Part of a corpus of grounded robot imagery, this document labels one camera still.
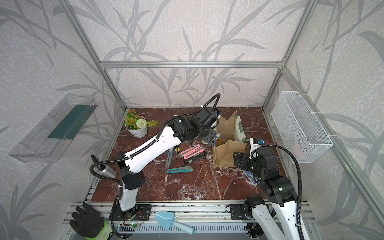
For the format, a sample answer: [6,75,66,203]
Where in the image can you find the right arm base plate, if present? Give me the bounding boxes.
[225,204,249,221]

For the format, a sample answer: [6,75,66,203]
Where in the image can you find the light blue garden trowel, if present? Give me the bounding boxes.
[155,211,195,235]

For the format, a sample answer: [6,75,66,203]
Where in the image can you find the teal utility knife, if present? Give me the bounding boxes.
[167,166,194,174]

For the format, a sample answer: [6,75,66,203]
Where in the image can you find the grey slim utility knife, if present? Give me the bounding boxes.
[166,147,174,168]

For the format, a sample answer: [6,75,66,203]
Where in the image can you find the silver black bottle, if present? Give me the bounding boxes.
[90,164,117,179]

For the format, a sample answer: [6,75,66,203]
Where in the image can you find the green Christmas tote bag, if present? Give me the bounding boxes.
[213,111,246,168]

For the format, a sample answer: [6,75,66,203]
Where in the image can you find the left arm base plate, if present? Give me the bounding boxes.
[109,204,152,221]

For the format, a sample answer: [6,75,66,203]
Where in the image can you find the pink utility knife upper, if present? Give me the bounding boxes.
[178,145,202,159]

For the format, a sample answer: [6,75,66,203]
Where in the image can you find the blue dotted work glove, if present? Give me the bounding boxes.
[243,170,258,186]

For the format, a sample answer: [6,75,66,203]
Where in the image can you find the pink utility knife lower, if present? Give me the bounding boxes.
[183,147,205,160]

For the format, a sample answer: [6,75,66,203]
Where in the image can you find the black green rubber glove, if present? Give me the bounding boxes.
[70,203,114,240]

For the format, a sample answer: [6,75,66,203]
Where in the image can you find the dark grey utility knife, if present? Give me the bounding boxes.
[184,152,207,164]

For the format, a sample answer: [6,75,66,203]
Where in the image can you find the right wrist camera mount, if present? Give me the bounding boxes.
[250,138,265,158]

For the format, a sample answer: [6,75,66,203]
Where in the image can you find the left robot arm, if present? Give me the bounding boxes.
[90,93,221,212]

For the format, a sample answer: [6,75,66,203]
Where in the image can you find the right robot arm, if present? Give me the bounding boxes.
[233,144,310,240]

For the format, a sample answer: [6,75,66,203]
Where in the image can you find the clear plastic wall shelf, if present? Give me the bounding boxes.
[9,94,98,163]

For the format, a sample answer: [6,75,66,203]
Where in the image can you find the potted artificial flower plant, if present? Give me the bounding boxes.
[124,109,158,138]

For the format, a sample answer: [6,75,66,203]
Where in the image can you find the pink utility knife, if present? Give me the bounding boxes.
[183,147,205,160]
[178,145,202,159]

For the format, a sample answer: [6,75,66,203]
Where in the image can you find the white wire mesh basket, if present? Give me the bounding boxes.
[271,91,333,164]

